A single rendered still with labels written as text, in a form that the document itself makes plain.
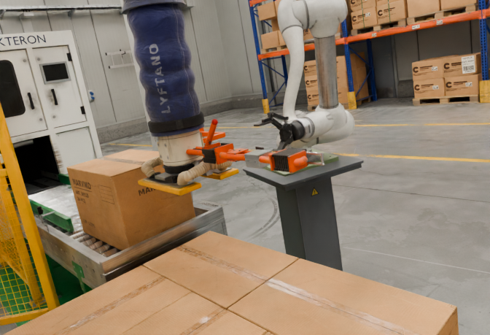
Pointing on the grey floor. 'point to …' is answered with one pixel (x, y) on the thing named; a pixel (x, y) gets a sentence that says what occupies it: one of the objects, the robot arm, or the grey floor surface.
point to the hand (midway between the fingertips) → (261, 142)
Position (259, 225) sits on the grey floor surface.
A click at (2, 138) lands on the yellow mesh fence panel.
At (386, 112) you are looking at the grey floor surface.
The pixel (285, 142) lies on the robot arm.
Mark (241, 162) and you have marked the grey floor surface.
